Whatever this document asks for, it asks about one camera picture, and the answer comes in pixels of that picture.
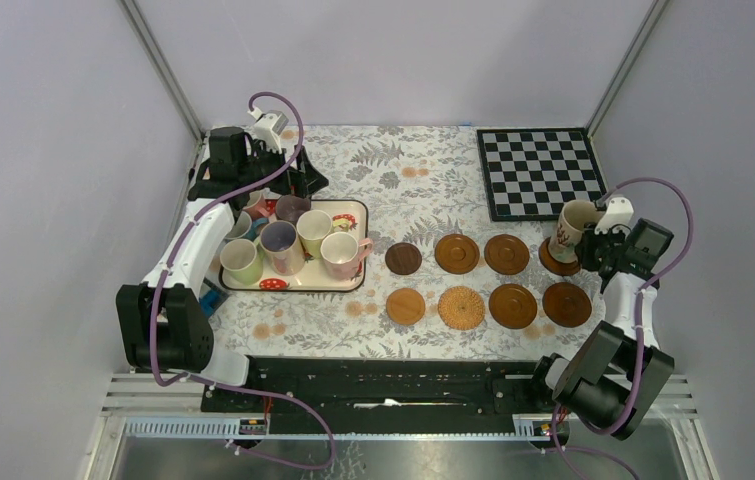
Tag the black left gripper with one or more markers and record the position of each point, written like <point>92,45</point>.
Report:
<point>302,181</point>

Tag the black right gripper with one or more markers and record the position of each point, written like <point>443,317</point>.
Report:
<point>589,239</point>

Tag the large cream cup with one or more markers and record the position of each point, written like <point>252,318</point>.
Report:
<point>569,229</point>

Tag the purple cup dark handle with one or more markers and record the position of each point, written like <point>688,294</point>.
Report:
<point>290,208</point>

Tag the white cup yellow handle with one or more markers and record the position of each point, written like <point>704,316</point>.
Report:
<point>315,225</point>

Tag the brown ridged wooden coaster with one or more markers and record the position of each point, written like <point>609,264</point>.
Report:
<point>513,306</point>

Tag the black white chessboard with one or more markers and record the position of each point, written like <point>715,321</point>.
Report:
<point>531,173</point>

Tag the white cup pink front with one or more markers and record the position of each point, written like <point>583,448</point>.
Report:
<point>343,254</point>

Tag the woven rattan coaster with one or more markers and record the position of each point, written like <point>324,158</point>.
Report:
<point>461,308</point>

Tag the dark walnut coaster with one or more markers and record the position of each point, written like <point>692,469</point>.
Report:
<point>403,258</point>

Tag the light bamboo coaster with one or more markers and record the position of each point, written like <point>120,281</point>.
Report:
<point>405,306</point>

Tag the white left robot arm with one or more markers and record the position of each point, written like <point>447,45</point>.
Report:
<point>163,324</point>

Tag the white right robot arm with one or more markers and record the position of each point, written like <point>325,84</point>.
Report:
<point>614,378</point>

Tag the lilac cup centre front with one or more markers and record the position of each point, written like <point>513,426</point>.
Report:
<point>283,249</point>

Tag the white cup green body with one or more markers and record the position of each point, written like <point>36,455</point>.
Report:
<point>241,260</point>

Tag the blue block puzzle box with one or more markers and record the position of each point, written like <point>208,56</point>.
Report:
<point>212,297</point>

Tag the floral tablecloth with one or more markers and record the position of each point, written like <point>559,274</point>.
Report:
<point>418,184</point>

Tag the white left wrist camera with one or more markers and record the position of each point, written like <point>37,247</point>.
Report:
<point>268,127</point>

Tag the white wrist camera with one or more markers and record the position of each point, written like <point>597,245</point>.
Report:
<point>615,210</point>
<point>268,127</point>

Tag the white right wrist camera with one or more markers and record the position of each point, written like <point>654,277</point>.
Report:
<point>615,210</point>

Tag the white cup pink handle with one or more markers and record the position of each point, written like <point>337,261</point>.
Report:
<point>256,206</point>

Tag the white cup blue handle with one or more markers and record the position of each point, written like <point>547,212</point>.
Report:
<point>246,227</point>

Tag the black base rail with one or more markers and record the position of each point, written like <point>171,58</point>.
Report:
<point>390,397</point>

